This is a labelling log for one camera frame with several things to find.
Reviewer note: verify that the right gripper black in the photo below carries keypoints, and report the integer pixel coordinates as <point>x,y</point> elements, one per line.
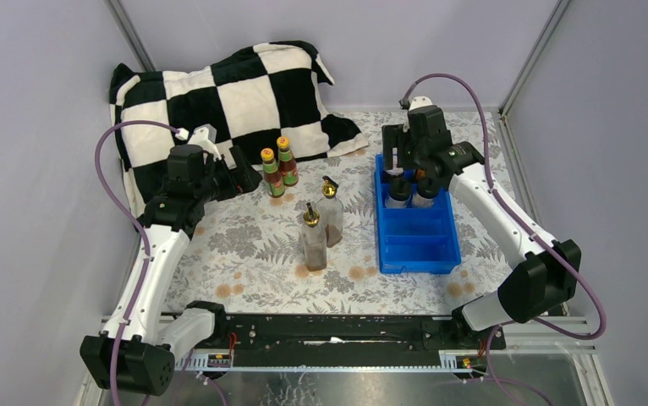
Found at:
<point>393,136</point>

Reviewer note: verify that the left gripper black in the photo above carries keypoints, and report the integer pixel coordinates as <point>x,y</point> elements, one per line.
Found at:
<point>244,180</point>

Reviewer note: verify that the yellow cap sauce bottle front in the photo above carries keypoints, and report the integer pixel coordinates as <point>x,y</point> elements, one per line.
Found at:
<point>271,173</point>

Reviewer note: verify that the yellow cap sauce bottle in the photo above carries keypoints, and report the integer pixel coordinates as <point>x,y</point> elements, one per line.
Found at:
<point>271,173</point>
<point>286,162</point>

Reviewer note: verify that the black lid shaker jar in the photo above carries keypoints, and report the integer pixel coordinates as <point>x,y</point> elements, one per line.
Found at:
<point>399,193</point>
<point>425,194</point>

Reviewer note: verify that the black lid shaker jar front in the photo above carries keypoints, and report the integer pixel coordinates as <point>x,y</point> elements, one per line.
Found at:
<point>399,193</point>

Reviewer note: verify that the glass oil bottle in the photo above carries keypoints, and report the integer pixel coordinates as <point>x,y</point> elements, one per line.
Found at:
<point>313,240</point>
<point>330,209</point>

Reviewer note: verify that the glass oil bottle front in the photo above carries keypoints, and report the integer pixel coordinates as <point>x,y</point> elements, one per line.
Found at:
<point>313,240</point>

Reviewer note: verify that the blue plastic divided bin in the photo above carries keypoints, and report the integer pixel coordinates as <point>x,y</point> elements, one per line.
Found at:
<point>415,239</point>

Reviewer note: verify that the white lid brown sauce jar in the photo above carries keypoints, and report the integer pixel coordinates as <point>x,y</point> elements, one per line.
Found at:
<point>393,173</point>

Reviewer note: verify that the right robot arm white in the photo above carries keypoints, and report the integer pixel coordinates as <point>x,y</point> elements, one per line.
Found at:
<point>543,268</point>

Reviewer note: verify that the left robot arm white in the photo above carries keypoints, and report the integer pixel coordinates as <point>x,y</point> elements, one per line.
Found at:
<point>133,352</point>

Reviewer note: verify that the black white checkered blanket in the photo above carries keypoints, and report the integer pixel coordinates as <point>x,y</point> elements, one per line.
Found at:
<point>251,99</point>

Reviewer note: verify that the floral tablecloth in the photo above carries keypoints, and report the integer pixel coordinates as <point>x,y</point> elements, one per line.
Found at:
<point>246,253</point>

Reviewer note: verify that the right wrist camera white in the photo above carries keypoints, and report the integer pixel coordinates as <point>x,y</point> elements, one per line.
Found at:
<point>410,104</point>

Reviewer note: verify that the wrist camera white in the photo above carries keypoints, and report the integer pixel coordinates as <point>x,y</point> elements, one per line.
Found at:
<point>410,104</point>
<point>203,137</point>

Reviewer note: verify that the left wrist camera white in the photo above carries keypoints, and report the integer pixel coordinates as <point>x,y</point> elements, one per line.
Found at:
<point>203,137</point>

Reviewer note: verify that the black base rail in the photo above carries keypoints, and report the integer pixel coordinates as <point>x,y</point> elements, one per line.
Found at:
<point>258,342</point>

